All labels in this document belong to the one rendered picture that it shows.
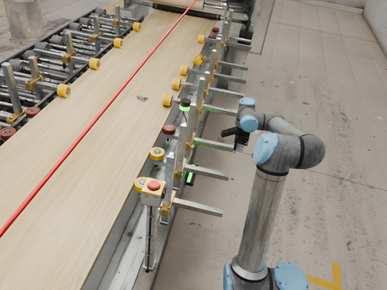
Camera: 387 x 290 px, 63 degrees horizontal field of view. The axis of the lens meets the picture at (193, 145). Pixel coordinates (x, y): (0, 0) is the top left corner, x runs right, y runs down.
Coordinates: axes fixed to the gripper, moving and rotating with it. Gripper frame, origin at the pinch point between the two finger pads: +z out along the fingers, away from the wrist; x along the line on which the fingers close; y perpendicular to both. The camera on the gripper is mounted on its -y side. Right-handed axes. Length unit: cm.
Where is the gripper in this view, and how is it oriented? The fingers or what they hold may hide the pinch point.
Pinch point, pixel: (233, 151)
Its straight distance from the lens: 197.9
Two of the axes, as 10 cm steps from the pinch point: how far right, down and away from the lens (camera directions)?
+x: 2.1, -5.8, 7.9
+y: 9.7, 1.9, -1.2
